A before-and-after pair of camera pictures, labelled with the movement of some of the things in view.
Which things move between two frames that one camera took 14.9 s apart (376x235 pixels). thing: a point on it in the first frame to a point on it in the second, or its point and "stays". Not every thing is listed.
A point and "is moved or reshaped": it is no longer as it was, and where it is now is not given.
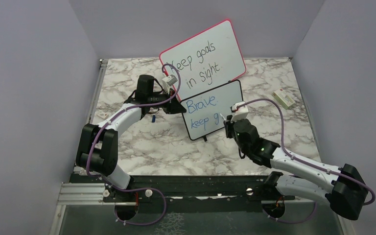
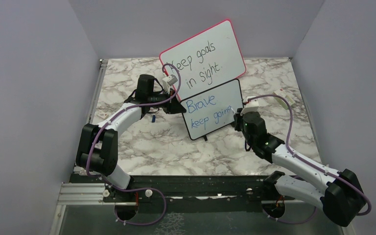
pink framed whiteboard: x=209 y=59 stays
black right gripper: x=229 y=125 to x=238 y=118
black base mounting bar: x=185 y=189 stays
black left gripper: x=174 y=106 stays
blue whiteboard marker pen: x=222 y=116 is moved or reshaped
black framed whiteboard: x=206 y=112 stays
